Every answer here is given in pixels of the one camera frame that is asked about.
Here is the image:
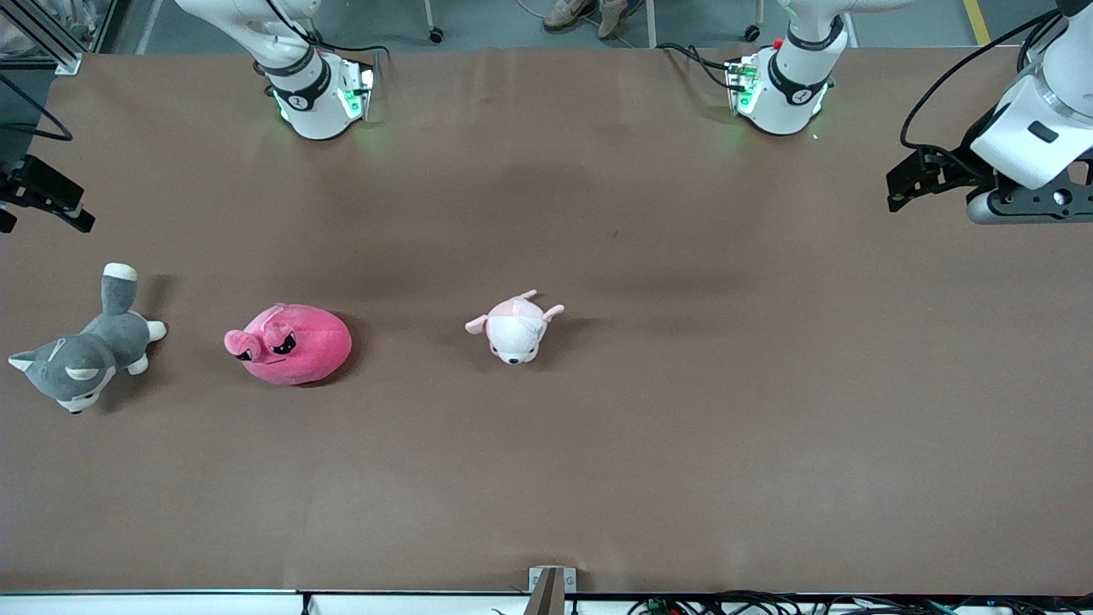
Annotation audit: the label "round hot pink plush toy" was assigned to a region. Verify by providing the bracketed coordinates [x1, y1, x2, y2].
[224, 303, 353, 387]

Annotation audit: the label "grey white plush husky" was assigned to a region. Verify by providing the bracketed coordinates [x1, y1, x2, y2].
[9, 263, 167, 415]

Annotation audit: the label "beige shoe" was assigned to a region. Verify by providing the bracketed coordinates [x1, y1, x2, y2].
[598, 0, 643, 40]
[542, 0, 599, 33]

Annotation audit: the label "brown table cover mat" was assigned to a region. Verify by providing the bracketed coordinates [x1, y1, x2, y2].
[0, 47, 1093, 597]

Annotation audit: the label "pale pink white plush dog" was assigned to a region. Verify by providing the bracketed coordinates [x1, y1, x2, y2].
[465, 290, 565, 366]

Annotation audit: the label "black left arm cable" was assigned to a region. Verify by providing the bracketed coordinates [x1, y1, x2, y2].
[900, 7, 1067, 151]

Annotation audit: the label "aluminium frame post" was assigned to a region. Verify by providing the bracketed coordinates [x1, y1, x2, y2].
[0, 0, 85, 76]

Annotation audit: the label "black base cable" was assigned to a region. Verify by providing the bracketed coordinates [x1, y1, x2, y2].
[656, 41, 739, 91]
[306, 30, 395, 62]

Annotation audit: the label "white table edge rail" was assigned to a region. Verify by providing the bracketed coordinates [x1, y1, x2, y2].
[0, 589, 1093, 615]

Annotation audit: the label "tangled black table cables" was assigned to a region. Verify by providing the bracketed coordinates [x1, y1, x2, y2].
[628, 591, 1093, 615]

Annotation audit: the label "grey metal camera mount bracket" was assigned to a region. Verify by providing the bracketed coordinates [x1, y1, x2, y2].
[529, 566, 577, 615]

